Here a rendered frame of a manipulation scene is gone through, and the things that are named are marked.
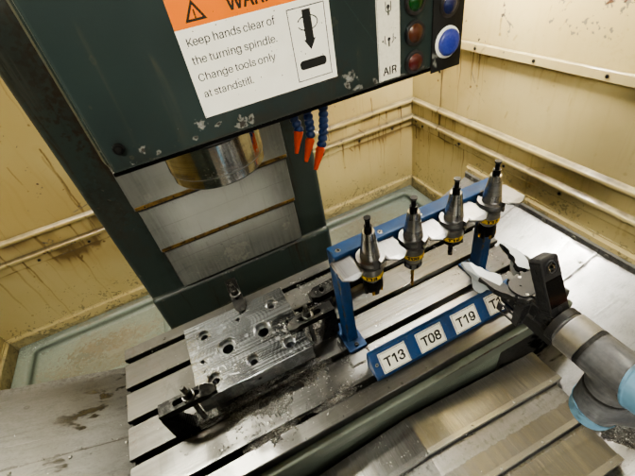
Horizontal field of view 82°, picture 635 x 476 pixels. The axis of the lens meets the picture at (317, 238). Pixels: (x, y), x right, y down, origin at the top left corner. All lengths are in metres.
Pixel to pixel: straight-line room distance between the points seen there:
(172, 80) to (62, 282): 1.49
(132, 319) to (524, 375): 1.52
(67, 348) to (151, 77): 1.65
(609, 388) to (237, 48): 0.71
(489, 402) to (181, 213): 1.02
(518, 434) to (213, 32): 1.08
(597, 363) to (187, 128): 0.69
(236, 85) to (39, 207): 1.29
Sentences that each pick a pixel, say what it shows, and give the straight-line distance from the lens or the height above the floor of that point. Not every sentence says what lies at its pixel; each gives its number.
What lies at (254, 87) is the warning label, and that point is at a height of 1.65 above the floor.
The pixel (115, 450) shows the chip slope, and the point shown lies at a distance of 1.43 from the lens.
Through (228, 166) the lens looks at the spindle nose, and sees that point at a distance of 0.58.
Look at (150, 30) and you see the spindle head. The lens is 0.40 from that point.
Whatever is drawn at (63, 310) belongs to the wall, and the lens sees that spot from 1.92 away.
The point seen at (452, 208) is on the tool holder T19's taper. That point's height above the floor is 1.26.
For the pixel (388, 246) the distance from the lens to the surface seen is 0.82.
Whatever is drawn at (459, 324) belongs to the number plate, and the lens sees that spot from 1.05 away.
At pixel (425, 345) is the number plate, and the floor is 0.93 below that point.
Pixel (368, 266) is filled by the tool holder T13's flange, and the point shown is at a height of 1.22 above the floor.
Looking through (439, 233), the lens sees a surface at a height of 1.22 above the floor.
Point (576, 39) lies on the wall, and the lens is 1.31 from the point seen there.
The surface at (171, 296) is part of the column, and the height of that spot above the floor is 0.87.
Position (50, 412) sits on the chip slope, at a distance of 1.55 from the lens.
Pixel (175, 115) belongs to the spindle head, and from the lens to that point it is 0.41.
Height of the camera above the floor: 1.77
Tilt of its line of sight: 40 degrees down
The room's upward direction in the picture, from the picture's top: 12 degrees counter-clockwise
